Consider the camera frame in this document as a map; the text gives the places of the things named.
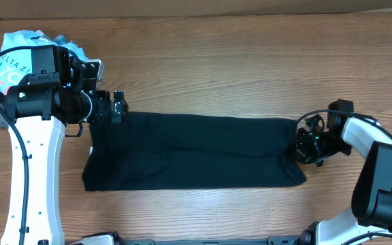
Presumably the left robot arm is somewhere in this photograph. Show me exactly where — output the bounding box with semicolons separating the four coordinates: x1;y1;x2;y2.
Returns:
0;45;128;244

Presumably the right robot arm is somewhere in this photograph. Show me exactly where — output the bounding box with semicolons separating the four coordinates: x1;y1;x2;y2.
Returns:
279;99;392;245

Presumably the black t-shirt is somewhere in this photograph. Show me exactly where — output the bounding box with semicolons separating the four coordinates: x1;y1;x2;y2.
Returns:
82;112;306;191

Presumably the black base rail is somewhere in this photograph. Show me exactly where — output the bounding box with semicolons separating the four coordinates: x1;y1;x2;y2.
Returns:
120;235;299;245

